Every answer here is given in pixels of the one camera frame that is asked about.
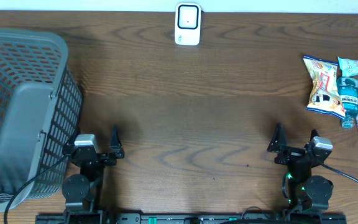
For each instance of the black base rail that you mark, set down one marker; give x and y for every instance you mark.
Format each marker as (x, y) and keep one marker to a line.
(136, 218)

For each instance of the teal wet wipes pack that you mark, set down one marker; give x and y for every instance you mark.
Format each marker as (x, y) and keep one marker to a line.
(348, 67)

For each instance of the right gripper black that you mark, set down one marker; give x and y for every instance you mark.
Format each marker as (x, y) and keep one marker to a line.
(291, 153)

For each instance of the grey plastic shopping basket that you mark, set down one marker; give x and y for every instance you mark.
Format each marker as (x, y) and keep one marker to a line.
(40, 105)

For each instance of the teal mouthwash bottle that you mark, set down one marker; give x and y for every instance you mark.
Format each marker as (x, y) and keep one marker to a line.
(348, 91)

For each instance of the yellow snack bag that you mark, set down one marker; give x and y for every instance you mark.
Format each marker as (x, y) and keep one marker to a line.
(324, 97)

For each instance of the white barcode scanner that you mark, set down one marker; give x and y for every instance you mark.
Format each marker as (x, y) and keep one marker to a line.
(187, 24)

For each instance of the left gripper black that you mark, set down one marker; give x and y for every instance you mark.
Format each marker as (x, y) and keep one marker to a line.
(109, 159)

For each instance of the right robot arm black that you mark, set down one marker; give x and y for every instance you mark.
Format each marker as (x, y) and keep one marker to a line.
(307, 194)

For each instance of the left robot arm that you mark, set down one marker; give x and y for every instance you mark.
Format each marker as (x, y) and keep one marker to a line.
(82, 191)

